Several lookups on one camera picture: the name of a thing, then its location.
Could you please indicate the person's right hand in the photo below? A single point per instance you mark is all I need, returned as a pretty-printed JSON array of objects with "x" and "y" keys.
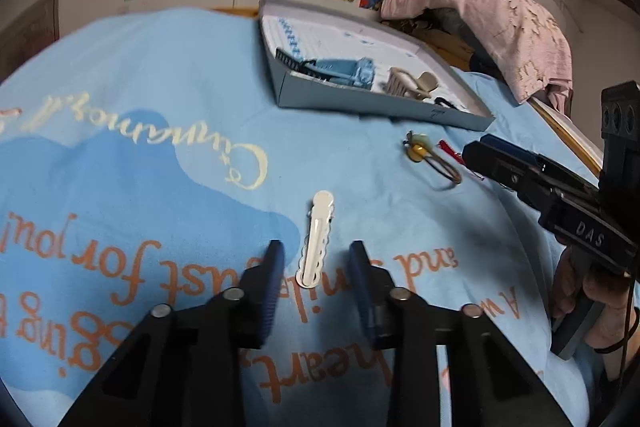
[{"x": 560, "y": 287}]

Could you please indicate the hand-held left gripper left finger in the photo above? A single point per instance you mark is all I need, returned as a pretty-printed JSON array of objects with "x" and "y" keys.
[{"x": 272, "y": 287}]

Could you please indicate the dark grey bundle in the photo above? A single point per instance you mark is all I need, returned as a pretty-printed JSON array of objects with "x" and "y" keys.
[{"x": 450, "y": 19}]

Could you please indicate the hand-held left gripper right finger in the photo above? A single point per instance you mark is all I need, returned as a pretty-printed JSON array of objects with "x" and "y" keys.
[{"x": 362, "y": 287}]

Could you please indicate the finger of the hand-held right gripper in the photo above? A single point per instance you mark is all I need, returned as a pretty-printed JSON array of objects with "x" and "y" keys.
[
  {"x": 500, "y": 172},
  {"x": 510, "y": 147}
]

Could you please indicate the brown wooden door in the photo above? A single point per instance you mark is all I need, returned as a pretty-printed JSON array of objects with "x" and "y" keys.
[{"x": 30, "y": 32}]

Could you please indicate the beige hair claw clip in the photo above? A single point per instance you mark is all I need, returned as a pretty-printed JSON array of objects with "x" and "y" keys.
[{"x": 400, "y": 82}]

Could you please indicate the grey cardboard box tray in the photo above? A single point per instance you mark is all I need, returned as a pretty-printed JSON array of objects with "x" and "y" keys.
[{"x": 325, "y": 37}]

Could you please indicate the wooden bed frame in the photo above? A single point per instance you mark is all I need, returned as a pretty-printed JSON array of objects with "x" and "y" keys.
[{"x": 570, "y": 132}]

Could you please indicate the blue claw hair clip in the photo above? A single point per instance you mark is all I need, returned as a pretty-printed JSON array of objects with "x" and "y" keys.
[{"x": 345, "y": 72}]

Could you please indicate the pink floral cloth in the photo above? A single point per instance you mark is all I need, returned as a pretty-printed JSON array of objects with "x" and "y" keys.
[{"x": 500, "y": 22}]

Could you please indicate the cream scalloped snap hair clip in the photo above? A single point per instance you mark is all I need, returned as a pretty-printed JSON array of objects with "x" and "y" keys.
[{"x": 315, "y": 247}]

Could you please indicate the red hair clip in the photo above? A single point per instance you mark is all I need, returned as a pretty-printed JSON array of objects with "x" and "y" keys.
[{"x": 447, "y": 148}]

